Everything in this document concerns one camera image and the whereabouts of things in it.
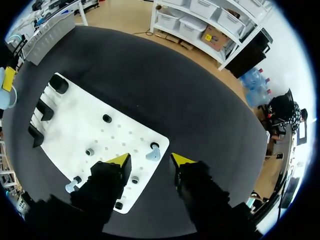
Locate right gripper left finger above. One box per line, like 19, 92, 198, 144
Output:
69, 152, 133, 226

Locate white plate with black stands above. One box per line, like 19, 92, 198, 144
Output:
28, 72, 171, 215

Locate grey slotted basket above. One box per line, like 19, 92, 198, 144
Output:
21, 11, 76, 66

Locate person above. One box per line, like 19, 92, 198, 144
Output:
267, 87, 309, 132

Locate pale blue earbud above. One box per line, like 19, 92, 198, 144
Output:
65, 180, 79, 194
145, 147, 161, 163

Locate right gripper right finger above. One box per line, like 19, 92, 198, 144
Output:
170, 152, 264, 240

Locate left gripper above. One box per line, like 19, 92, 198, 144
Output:
0, 39, 26, 91

